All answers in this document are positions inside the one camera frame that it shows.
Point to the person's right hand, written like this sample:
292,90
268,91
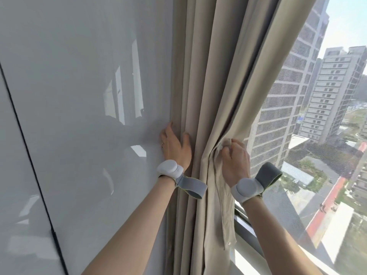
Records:
236,166

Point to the person's left hand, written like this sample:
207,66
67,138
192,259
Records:
176,151

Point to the beige curtain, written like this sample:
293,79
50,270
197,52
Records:
223,68

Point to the person's left forearm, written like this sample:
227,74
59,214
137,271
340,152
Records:
132,234

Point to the person's right forearm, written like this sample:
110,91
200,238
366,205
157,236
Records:
275,240

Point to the white grey wrist tracker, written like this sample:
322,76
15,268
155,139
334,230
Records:
245,190
169,168

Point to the large grey apartment building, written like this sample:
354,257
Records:
281,97

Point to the glossy white wardrobe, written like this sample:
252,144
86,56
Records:
86,111

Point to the white tower building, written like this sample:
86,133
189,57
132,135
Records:
327,97

